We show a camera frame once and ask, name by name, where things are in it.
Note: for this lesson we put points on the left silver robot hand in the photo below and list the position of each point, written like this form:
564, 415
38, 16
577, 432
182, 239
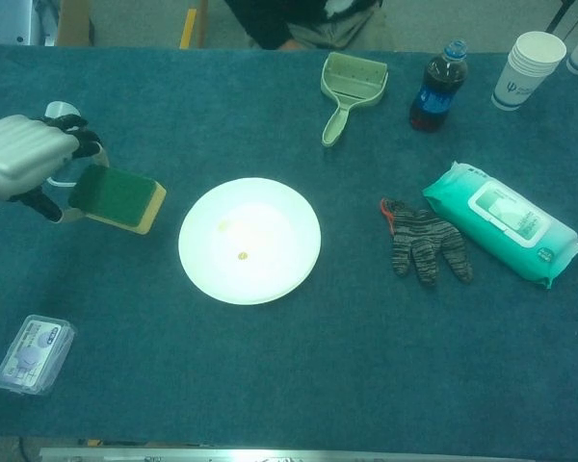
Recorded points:
24, 149

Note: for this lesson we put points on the green yellow sponge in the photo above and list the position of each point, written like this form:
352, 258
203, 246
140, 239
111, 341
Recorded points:
115, 195

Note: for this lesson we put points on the white round plate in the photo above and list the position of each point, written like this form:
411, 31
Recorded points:
270, 226

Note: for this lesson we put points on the clear plastic box pink label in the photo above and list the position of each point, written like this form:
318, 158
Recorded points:
31, 356

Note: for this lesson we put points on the person in dark clothes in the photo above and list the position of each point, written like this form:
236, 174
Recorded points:
289, 21

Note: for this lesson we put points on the light green dustpan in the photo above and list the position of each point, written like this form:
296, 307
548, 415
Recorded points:
354, 77

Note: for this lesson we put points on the grey striped work glove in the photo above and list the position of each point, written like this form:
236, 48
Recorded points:
426, 243

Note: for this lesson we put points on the cola bottle blue label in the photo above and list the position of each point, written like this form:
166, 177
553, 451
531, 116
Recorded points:
438, 91

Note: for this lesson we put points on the green wet wipes pack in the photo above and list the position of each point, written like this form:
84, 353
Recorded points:
506, 221

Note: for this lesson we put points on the white paper cup stack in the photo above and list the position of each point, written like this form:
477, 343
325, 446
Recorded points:
525, 72

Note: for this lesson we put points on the aluminium frame rail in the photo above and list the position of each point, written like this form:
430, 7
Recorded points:
221, 454

